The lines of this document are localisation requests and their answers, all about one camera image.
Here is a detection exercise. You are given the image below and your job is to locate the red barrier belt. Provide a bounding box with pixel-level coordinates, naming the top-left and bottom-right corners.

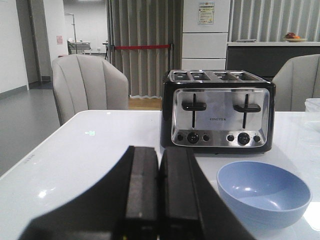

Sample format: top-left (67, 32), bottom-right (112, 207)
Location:
top-left (114, 44), bottom-right (171, 50)

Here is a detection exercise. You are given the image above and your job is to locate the blue bowl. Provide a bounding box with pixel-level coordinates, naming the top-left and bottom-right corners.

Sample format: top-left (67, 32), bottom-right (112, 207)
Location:
top-left (216, 161), bottom-right (312, 230)

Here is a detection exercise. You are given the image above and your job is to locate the pink wall notice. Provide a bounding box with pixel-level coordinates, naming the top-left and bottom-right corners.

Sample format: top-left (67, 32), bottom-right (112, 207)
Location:
top-left (56, 35), bottom-right (63, 45)

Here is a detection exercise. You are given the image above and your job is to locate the black and chrome toaster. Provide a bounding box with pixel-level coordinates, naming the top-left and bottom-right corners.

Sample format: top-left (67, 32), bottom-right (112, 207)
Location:
top-left (160, 69), bottom-right (276, 154)

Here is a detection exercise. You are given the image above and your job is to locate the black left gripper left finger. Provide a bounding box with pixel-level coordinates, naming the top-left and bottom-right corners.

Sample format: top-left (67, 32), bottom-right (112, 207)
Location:
top-left (19, 146), bottom-right (158, 240)

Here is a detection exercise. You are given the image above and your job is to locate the poster on refrigerator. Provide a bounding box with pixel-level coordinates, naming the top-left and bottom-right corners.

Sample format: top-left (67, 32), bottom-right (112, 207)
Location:
top-left (197, 1), bottom-right (215, 25)

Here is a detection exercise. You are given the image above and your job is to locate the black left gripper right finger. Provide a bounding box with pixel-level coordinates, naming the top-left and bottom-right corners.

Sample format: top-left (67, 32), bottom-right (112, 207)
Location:
top-left (159, 147), bottom-right (254, 240)

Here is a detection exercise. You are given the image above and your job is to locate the clear plastic container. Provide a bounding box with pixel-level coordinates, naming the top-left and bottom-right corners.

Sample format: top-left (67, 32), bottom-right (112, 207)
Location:
top-left (304, 98), bottom-right (320, 132)

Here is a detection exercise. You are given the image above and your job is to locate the beige armchair right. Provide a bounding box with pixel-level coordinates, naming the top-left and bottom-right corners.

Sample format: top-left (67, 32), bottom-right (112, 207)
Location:
top-left (272, 54), bottom-right (320, 112)

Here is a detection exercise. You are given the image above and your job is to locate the fruit plate on counter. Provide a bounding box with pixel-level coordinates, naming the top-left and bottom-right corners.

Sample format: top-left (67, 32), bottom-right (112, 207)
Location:
top-left (283, 32), bottom-right (307, 43)

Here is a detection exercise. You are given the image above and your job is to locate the beige armchair left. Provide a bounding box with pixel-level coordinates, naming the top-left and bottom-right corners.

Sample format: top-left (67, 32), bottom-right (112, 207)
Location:
top-left (52, 54), bottom-right (129, 125)

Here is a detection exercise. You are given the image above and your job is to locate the white cart in background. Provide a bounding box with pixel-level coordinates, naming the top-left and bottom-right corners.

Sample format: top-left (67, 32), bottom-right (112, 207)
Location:
top-left (67, 41), bottom-right (92, 55)

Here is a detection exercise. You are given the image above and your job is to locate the white refrigerator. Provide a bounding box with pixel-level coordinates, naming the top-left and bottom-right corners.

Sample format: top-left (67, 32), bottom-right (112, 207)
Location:
top-left (181, 0), bottom-right (231, 70)

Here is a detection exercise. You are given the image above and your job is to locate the beige armchair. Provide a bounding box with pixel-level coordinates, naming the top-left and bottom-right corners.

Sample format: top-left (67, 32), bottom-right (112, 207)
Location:
top-left (272, 54), bottom-right (320, 112)
top-left (52, 54), bottom-right (129, 125)

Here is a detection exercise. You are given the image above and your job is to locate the dark kitchen counter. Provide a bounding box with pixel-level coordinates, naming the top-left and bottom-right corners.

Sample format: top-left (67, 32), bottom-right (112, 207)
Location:
top-left (225, 41), bottom-right (320, 79)

